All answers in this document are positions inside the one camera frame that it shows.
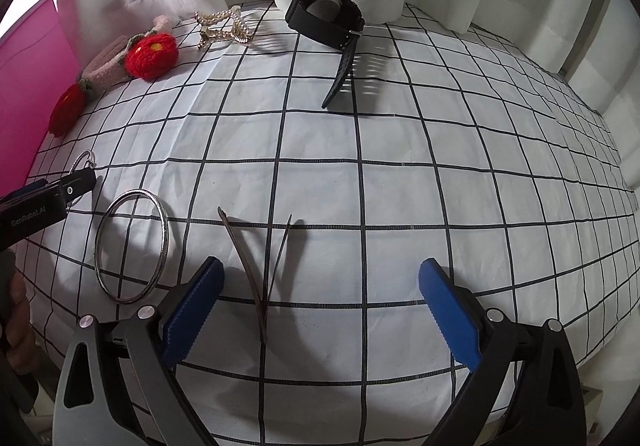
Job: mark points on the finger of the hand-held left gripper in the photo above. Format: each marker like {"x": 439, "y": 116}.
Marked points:
{"x": 75, "y": 186}

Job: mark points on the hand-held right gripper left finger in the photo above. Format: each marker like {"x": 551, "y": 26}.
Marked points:
{"x": 192, "y": 313}

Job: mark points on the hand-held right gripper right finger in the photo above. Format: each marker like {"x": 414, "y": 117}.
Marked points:
{"x": 450, "y": 316}

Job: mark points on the small silver bangle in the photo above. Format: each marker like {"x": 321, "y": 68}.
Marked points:
{"x": 90, "y": 155}

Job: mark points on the metal hair clip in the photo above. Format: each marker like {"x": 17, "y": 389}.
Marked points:
{"x": 255, "y": 296}

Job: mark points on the large silver bangle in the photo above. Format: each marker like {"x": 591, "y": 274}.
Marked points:
{"x": 164, "y": 246}

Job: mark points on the pink plastic basin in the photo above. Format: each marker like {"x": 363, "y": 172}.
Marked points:
{"x": 30, "y": 76}

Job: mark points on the pink headband with red strawberries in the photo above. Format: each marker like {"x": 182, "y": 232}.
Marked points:
{"x": 150, "y": 56}

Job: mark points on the black wristwatch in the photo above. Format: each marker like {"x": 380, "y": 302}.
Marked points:
{"x": 320, "y": 29}

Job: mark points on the person's left hand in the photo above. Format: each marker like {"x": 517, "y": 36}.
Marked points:
{"x": 20, "y": 326}

